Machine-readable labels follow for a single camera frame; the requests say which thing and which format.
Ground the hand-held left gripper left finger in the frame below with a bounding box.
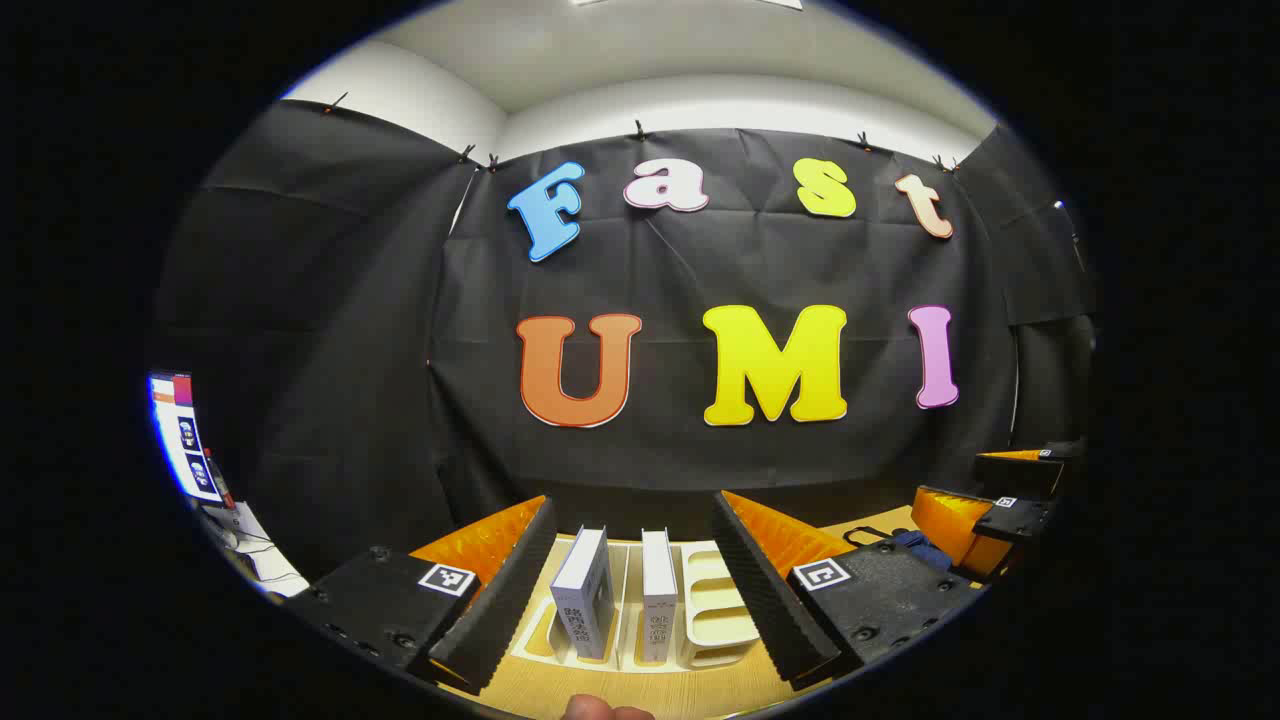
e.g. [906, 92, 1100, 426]
[285, 495, 558, 698]

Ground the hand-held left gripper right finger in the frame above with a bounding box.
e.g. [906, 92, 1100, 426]
[712, 490, 986, 693]

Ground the cream plastic bookshelf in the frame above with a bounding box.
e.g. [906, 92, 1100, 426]
[510, 535, 763, 673]

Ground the book with dark figure cover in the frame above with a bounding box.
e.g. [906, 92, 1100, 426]
[549, 527, 616, 663]

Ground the white book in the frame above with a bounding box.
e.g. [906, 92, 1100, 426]
[640, 529, 681, 666]

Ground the computer monitor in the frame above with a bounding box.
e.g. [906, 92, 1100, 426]
[148, 372, 226, 504]

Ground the row of black cloth clips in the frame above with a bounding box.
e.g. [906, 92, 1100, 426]
[320, 92, 961, 173]

